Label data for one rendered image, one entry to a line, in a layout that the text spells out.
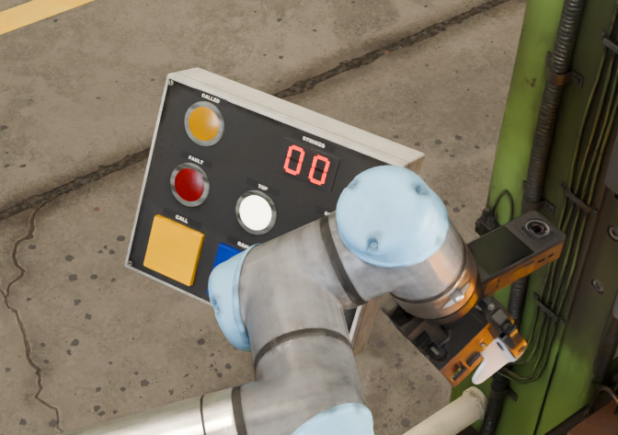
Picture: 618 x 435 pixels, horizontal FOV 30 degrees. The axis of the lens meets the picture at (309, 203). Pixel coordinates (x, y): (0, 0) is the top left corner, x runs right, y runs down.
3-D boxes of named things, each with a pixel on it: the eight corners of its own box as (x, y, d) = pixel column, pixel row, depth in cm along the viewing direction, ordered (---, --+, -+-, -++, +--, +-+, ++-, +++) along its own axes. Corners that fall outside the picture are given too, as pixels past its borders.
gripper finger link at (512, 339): (490, 339, 111) (463, 303, 104) (503, 326, 111) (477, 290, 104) (523, 371, 108) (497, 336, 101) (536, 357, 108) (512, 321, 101)
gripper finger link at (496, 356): (475, 387, 115) (446, 353, 107) (518, 346, 115) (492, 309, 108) (496, 408, 113) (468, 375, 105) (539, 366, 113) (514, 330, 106)
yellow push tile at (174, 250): (188, 287, 153) (201, 236, 150) (142, 265, 155) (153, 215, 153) (195, 283, 154) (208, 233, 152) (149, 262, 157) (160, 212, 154)
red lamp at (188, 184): (189, 211, 150) (188, 188, 147) (171, 190, 152) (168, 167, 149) (210, 201, 151) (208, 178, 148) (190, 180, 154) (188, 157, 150)
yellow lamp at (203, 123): (204, 151, 147) (202, 126, 144) (185, 131, 150) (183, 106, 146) (224, 141, 148) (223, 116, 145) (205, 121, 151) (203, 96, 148)
